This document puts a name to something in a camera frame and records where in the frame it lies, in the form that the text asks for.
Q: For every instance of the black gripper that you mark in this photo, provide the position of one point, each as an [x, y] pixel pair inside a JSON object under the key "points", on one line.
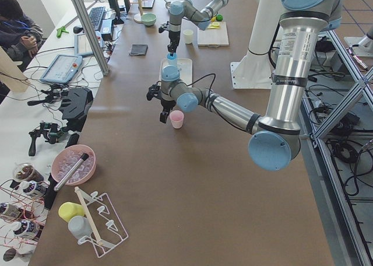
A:
{"points": [[174, 36], [167, 104]]}

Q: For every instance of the blue cup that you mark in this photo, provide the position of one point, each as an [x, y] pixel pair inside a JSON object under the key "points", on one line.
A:
{"points": [[172, 59]]}

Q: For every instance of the pink cup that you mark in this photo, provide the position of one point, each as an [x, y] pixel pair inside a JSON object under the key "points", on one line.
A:
{"points": [[177, 119]]}

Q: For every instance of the cream yellow cup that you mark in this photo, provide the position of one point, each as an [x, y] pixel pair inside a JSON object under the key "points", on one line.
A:
{"points": [[188, 36]]}

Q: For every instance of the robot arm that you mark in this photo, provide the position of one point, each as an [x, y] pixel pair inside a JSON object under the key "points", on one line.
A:
{"points": [[185, 9], [275, 140]]}

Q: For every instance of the cream rabbit tray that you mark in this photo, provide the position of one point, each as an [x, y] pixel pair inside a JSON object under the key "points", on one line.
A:
{"points": [[185, 66]]}

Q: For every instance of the grey folded cloth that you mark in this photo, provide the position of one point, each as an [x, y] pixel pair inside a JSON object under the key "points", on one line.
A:
{"points": [[138, 50]]}

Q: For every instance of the light green bowl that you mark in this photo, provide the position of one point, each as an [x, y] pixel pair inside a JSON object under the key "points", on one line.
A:
{"points": [[148, 19]]}

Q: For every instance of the wooden mug tree stand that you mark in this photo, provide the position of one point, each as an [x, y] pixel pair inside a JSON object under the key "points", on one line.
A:
{"points": [[138, 16]]}

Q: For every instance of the bamboo cutting board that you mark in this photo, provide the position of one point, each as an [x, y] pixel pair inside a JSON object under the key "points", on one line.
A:
{"points": [[213, 37]]}

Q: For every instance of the lemon slice upper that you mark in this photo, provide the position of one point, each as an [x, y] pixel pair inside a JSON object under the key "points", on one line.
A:
{"points": [[215, 24]]}

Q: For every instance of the green lime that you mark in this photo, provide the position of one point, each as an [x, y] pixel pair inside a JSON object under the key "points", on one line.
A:
{"points": [[219, 18]]}

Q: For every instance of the black keyboard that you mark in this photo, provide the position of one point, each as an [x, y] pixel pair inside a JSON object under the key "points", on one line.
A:
{"points": [[96, 15]]}

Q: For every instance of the teach pendant tablet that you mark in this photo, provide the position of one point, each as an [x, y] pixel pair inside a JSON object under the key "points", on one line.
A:
{"points": [[62, 69]]}

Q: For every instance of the yellow cup on rack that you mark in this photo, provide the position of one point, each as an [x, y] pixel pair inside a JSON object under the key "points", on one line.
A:
{"points": [[68, 210]]}

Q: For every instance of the grey cup on rack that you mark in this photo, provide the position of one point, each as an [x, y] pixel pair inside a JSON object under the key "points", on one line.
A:
{"points": [[79, 227]]}

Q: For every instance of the iced coffee cup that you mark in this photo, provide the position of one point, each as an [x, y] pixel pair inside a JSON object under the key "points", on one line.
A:
{"points": [[26, 172]]}

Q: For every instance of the seated person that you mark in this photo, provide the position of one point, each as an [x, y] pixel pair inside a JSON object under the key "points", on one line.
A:
{"points": [[21, 37]]}

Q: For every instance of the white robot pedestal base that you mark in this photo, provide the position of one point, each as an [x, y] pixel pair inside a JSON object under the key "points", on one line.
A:
{"points": [[254, 70]]}

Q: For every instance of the white wire cup rack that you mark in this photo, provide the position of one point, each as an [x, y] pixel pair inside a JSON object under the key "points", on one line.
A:
{"points": [[108, 231]]}

